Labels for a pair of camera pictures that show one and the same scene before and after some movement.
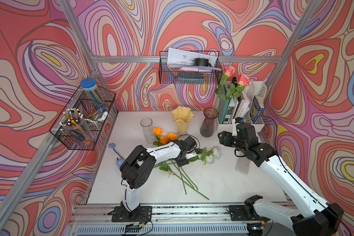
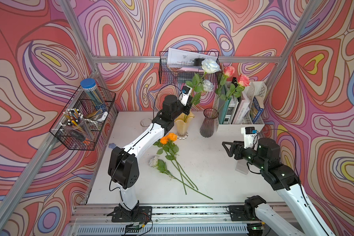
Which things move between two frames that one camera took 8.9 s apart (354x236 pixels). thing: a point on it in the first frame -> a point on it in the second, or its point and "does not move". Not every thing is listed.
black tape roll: (201, 62) does not move
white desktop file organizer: (234, 100) does not move
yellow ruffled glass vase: (182, 115) does not move
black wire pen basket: (79, 126) does not move
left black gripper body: (183, 162) -> (184, 109)
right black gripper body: (229, 140) -> (240, 147)
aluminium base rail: (90, 219) does not move
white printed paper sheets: (180, 58) does not move
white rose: (216, 152) -> (208, 65)
